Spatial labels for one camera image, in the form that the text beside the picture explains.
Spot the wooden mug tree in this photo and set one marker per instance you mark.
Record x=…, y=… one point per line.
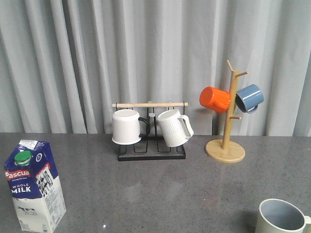
x=225, y=150

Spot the black wire mug rack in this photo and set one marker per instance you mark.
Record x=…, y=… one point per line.
x=153, y=147

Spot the blue white milk carton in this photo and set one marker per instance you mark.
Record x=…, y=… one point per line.
x=35, y=186

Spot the white ribbed mug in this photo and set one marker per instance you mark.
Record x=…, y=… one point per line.
x=175, y=127

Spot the grey curtain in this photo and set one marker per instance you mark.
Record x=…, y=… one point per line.
x=63, y=63

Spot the cream HOME mug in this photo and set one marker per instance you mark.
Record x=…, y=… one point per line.
x=279, y=216

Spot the orange enamel mug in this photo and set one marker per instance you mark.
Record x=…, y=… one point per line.
x=215, y=99

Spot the white mug black handle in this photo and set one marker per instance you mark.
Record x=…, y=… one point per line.
x=126, y=127

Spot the blue enamel mug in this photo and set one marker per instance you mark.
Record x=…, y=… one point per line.
x=248, y=98

